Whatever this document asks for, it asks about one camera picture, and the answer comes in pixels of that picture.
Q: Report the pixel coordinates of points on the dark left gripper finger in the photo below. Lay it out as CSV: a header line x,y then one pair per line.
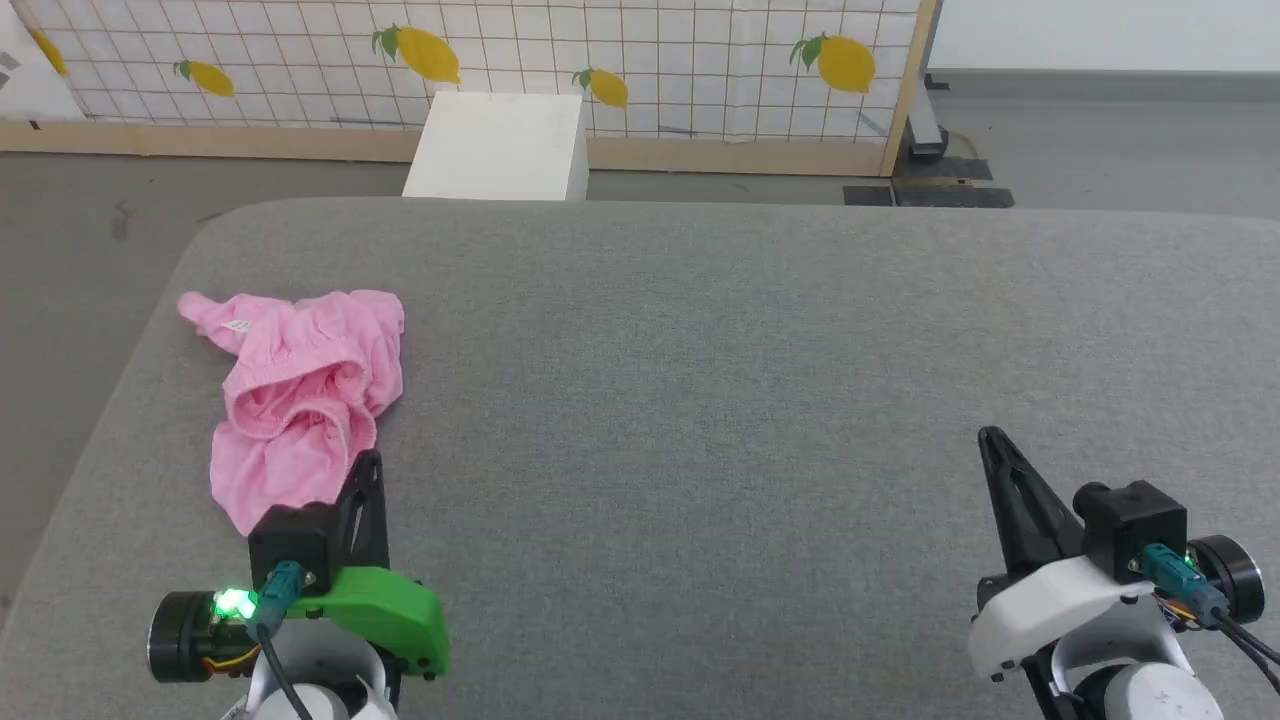
x,y
365,520

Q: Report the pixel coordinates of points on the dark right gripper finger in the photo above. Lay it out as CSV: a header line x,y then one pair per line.
x,y
1025,510

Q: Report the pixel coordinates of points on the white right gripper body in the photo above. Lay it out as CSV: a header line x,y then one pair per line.
x,y
1050,605

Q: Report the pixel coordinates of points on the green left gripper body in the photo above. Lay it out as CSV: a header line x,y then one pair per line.
x,y
390,615

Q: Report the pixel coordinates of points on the pink cloth garment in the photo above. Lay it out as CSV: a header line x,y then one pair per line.
x,y
300,400

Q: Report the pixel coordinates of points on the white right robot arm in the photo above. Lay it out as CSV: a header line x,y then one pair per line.
x,y
1150,690

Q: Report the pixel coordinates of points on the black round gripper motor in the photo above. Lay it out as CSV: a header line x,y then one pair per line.
x,y
178,638
1232,575

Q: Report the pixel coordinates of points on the large black floor mat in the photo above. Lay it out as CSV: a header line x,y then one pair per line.
x,y
950,185

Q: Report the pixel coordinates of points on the grey fabric sofa cushion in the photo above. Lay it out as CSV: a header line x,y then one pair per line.
x,y
700,400

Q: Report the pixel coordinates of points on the small black floor mat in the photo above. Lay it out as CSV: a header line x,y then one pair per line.
x,y
868,196

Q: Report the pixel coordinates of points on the grey metal stand foot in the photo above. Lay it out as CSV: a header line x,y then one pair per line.
x,y
925,130

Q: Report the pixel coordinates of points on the white box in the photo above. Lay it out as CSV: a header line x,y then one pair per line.
x,y
500,145

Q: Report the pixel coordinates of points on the lemon print wood-framed screen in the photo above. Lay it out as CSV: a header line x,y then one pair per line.
x,y
600,60

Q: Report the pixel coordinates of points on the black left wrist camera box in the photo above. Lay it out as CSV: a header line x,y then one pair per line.
x,y
295,545

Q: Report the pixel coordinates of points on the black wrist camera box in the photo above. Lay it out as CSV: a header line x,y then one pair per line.
x,y
1135,525
295,545

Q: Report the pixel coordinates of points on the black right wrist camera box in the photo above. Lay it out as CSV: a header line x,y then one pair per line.
x,y
1135,525

